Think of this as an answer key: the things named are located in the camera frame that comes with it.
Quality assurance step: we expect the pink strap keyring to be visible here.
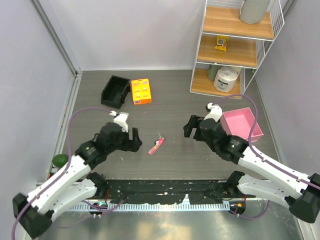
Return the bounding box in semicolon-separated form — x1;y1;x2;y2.
148;133;164;155

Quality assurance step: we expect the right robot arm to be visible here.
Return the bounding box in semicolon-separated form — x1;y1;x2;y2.
183;115;320;223

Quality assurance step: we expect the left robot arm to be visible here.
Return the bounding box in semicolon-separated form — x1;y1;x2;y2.
12;122;142;239

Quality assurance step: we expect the pink plastic tray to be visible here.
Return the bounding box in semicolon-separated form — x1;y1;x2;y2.
220;107;255;140

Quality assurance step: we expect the black plastic bin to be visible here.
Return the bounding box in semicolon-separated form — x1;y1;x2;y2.
100;75;131;109

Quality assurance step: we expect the orange cardboard box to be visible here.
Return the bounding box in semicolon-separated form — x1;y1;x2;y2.
131;78;152;105

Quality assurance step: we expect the grey can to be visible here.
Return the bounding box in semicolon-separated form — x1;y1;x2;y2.
207;65;221;81

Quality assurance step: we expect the white paper roll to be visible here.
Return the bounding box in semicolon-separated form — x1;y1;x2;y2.
213;66;241;93

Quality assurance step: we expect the green lime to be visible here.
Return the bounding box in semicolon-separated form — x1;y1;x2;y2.
51;154;69;168

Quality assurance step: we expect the yellow snack packet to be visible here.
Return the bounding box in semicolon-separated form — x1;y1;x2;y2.
214;35;230;52

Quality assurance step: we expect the grey felt cylinder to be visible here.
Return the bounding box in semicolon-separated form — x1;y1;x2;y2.
239;0;271;25

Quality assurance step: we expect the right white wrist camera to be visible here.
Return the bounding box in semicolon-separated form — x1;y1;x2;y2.
204;103;223;123

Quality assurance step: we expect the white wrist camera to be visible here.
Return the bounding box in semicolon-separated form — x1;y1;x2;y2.
204;103;223;123
109;110;129;133

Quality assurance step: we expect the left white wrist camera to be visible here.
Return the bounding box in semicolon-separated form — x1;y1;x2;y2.
109;110;129;133

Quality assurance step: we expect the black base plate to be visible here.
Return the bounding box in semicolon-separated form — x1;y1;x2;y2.
90;179;244;205

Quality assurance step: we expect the white slotted cable duct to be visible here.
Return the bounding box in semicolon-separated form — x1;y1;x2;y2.
68;200;230;212

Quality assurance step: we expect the white wire wooden shelf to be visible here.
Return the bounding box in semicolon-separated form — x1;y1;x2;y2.
189;0;285;97

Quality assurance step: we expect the aluminium frame rail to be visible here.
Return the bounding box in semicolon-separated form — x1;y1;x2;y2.
29;0;83;78

